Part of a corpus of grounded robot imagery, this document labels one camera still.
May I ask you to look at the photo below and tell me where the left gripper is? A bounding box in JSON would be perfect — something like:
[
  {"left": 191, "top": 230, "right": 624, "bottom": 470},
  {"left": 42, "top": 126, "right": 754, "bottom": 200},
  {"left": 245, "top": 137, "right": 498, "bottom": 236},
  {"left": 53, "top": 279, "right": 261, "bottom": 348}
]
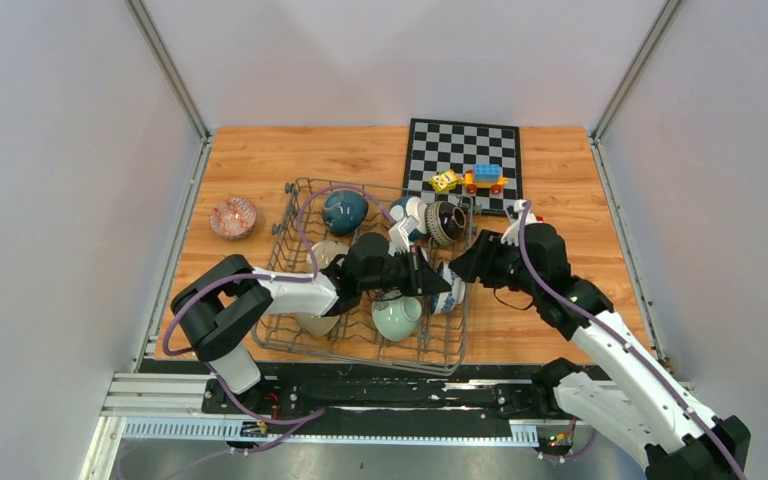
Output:
[{"left": 359, "top": 245, "right": 452, "bottom": 297}]

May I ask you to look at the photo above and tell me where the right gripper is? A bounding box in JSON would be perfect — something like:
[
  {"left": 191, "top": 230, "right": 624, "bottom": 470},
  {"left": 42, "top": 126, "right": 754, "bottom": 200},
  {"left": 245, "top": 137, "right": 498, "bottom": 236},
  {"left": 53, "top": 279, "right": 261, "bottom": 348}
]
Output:
[{"left": 449, "top": 228, "right": 542, "bottom": 296}]

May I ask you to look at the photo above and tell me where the white blue floral bowl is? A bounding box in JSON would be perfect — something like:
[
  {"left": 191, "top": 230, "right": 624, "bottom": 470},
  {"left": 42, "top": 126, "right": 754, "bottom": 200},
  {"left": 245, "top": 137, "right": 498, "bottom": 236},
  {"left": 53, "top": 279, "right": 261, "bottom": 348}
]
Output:
[{"left": 429, "top": 261, "right": 465, "bottom": 315}]

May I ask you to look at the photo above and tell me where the grey wire dish rack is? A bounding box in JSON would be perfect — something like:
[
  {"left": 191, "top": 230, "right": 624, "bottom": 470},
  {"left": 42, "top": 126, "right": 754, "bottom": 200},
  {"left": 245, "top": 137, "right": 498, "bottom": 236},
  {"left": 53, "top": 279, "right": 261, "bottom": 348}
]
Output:
[{"left": 251, "top": 178, "right": 475, "bottom": 376}]

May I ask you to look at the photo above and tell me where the mint green flower bowl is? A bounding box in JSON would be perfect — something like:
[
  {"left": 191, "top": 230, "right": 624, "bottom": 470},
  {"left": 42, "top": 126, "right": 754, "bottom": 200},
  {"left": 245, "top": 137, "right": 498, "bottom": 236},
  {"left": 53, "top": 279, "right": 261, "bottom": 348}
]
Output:
[{"left": 372, "top": 297, "right": 423, "bottom": 342}]

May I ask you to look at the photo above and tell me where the blue zigzag red bowl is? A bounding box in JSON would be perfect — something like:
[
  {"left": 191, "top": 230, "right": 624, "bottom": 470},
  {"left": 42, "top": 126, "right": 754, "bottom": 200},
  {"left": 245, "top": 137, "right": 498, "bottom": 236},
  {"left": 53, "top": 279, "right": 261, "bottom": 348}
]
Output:
[{"left": 209, "top": 197, "right": 257, "bottom": 240}]

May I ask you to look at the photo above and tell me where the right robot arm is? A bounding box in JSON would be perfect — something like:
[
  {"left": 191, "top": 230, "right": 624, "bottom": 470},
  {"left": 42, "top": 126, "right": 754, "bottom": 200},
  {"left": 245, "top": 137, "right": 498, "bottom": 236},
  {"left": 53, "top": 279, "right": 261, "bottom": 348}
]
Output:
[{"left": 450, "top": 222, "right": 751, "bottom": 479}]

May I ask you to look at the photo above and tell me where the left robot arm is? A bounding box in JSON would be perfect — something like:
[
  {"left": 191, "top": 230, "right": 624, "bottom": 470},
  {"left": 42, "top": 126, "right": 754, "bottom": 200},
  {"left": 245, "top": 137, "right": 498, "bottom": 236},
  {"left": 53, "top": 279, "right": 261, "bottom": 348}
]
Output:
[{"left": 170, "top": 233, "right": 451, "bottom": 413}]

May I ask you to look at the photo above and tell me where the dark patterned bowl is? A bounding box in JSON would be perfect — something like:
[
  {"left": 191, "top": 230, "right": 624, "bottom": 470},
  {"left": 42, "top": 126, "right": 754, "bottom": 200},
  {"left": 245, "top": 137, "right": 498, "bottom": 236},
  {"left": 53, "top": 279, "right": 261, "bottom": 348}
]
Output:
[{"left": 424, "top": 201, "right": 467, "bottom": 246}]

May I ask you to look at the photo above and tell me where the teal white bowl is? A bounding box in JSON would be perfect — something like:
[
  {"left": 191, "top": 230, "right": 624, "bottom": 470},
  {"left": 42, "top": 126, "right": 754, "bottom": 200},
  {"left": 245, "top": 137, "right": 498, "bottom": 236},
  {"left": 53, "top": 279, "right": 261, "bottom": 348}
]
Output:
[{"left": 389, "top": 195, "right": 428, "bottom": 241}]

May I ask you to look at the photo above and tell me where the blue orange toy car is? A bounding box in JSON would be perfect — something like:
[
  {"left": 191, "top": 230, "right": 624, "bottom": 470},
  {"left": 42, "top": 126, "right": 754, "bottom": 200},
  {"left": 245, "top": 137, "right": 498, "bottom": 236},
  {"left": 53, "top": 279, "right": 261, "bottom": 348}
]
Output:
[{"left": 462, "top": 164, "right": 507, "bottom": 195}]

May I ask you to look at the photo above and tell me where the yellow toy block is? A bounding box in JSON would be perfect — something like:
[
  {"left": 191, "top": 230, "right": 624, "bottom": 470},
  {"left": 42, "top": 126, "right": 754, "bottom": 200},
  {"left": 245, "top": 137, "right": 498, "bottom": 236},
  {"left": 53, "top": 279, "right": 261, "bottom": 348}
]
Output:
[{"left": 428, "top": 169, "right": 462, "bottom": 194}]

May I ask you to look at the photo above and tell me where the beige bowl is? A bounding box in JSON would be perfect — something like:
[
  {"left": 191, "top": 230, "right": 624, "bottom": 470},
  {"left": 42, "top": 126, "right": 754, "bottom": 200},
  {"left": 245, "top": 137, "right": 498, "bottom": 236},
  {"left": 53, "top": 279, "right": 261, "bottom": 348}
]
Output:
[
  {"left": 306, "top": 240, "right": 350, "bottom": 269},
  {"left": 294, "top": 313, "right": 340, "bottom": 337}
]

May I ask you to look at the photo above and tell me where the dark blue bowl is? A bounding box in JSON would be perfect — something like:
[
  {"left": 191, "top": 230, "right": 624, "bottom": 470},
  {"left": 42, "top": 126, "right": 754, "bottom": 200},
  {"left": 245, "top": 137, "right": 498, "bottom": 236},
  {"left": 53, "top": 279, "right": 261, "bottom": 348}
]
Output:
[{"left": 321, "top": 190, "right": 369, "bottom": 237}]

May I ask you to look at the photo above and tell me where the black white chessboard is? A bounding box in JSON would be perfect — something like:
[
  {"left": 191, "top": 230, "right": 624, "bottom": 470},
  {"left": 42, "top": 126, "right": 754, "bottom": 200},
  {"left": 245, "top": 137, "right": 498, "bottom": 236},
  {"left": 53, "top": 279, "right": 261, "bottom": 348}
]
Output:
[{"left": 402, "top": 118, "right": 524, "bottom": 216}]

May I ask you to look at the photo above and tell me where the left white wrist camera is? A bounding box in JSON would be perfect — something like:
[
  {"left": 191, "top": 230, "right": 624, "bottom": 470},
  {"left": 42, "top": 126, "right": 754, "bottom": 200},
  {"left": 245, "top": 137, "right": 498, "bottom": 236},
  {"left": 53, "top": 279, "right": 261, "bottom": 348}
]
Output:
[{"left": 388, "top": 215, "right": 419, "bottom": 256}]

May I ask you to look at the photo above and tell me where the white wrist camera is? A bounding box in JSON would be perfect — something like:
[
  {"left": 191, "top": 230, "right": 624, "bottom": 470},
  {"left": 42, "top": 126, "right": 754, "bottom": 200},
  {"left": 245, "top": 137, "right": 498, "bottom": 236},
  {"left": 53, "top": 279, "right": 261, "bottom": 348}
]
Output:
[
  {"left": 501, "top": 199, "right": 541, "bottom": 246},
  {"left": 388, "top": 215, "right": 419, "bottom": 256}
]

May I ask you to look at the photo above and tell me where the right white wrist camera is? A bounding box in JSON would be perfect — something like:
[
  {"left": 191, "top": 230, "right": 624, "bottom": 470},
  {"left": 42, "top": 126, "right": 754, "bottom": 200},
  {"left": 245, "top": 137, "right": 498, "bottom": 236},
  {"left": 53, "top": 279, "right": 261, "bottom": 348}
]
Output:
[{"left": 501, "top": 199, "right": 541, "bottom": 246}]

